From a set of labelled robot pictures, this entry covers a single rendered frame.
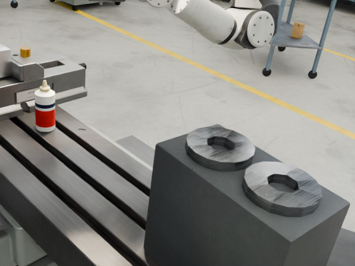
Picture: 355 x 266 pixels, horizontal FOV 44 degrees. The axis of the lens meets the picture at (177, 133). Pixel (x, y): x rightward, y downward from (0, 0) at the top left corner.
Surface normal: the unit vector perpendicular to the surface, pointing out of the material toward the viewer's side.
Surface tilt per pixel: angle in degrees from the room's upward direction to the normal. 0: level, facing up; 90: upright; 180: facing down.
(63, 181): 0
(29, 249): 90
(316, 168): 0
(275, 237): 90
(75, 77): 90
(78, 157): 0
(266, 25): 78
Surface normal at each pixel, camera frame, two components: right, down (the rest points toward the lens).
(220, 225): -0.75, 0.24
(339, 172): 0.12, -0.87
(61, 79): 0.73, 0.40
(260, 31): 0.55, 0.28
